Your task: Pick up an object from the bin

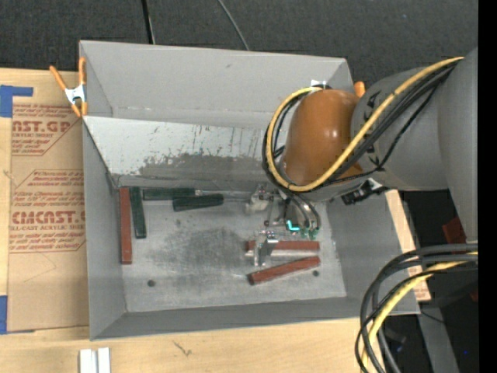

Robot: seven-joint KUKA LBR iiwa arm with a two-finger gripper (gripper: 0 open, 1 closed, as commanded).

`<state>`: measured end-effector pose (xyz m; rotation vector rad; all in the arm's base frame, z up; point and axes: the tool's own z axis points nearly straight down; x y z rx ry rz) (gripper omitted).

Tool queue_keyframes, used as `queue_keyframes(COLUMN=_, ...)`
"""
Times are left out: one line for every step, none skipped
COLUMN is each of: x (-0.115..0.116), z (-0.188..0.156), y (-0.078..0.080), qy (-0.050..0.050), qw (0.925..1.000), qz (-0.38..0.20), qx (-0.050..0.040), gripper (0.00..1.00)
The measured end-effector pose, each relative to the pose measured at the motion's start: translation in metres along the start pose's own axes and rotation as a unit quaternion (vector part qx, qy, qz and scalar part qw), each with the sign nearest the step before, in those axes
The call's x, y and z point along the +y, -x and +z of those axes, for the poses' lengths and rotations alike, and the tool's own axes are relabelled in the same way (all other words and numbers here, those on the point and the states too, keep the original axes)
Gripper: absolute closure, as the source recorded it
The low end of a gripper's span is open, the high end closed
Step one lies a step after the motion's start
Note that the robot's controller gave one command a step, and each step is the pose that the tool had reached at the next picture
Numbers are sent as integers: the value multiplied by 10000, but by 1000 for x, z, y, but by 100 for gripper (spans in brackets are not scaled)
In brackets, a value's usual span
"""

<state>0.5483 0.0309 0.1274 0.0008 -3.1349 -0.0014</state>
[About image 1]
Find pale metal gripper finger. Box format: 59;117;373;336
244;184;278;214
253;228;280;268

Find red-brown flat block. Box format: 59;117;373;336
118;186;134;265
246;256;322;286
244;239;321;253

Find dark green flat block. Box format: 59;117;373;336
141;187;197;201
172;193;225;213
129;186;148;240

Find grey metal bin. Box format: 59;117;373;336
78;40;422;341

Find brown cardboard board red print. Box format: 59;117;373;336
0;67;91;334

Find black cylinder on white bracket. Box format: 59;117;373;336
340;179;388;206

